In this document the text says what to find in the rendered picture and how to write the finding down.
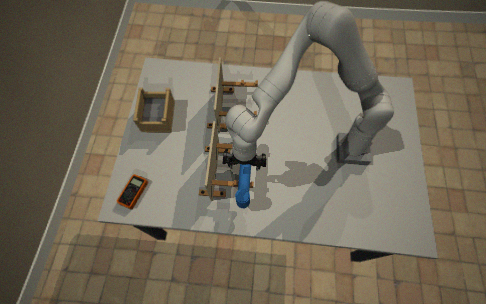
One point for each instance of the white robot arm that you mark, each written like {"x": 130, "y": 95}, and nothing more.
{"x": 334, "y": 27}

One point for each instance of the orange and black multimeter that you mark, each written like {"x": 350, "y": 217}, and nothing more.
{"x": 132, "y": 191}

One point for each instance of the blue mallet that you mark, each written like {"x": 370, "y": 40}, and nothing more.
{"x": 242, "y": 195}

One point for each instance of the brown wooden crate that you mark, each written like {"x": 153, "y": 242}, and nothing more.
{"x": 154, "y": 111}

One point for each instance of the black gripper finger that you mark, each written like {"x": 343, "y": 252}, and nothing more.
{"x": 227, "y": 159}
{"x": 261, "y": 161}

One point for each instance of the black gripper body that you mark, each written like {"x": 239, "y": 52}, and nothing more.
{"x": 244, "y": 162}

